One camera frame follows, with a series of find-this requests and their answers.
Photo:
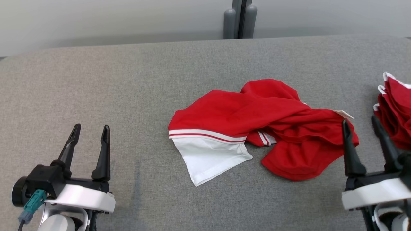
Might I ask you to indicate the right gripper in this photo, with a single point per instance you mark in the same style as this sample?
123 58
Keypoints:
375 191

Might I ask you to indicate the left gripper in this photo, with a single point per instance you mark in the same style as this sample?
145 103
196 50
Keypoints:
83 197

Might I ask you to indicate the red shorts white trim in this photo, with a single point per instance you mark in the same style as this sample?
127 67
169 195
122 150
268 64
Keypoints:
398 109

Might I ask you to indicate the red shirt white sleeves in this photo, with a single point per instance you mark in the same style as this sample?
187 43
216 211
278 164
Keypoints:
257 112

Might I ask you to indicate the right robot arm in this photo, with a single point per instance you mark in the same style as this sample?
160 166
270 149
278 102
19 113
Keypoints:
403 223

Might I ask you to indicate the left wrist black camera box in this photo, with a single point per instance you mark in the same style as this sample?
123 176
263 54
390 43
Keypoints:
45 178

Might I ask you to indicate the grey metal partition post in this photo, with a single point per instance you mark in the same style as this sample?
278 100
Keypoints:
229 22

